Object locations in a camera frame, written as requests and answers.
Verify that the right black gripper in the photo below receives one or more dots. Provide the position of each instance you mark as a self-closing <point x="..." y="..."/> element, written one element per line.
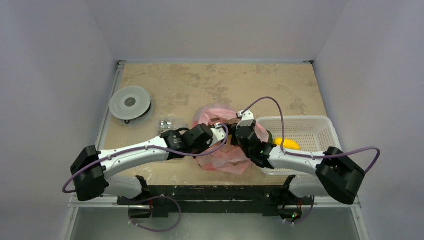
<point x="236" y="138"/>

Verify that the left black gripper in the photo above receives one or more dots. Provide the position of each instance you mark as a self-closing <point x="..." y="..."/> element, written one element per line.
<point x="206" y="146"/>

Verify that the pink plastic bag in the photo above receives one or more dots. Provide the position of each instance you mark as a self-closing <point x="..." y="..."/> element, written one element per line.
<point x="230" y="159"/>

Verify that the yellow fake fruit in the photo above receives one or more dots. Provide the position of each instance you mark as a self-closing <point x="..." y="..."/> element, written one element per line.
<point x="287" y="143"/>

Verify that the green fake fruit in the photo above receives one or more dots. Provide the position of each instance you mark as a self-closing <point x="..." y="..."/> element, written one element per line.
<point x="270" y="137"/>

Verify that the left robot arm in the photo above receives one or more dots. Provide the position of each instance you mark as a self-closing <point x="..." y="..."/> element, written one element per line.
<point x="96" y="172"/>

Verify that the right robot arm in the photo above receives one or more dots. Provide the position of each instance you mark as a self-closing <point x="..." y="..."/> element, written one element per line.
<point x="339" y="175"/>

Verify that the clear screw organizer box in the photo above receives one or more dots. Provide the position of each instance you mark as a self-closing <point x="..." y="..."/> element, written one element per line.
<point x="171" y="122"/>

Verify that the white perforated plastic basket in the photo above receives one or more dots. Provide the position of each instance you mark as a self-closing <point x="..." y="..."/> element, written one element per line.
<point x="312" y="133"/>

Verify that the white round disc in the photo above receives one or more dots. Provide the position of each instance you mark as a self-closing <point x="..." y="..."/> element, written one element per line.
<point x="130" y="103"/>

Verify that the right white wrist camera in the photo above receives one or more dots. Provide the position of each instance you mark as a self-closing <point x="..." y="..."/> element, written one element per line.
<point x="246" y="118"/>

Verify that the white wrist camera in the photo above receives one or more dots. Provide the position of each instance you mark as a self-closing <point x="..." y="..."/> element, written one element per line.
<point x="220" y="134"/>
<point x="246" y="118"/>

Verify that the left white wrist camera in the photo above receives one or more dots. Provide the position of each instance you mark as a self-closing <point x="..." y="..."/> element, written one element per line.
<point x="220" y="134"/>

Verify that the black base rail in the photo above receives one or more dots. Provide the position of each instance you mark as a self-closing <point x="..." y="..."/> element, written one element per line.
<point x="159" y="201"/>

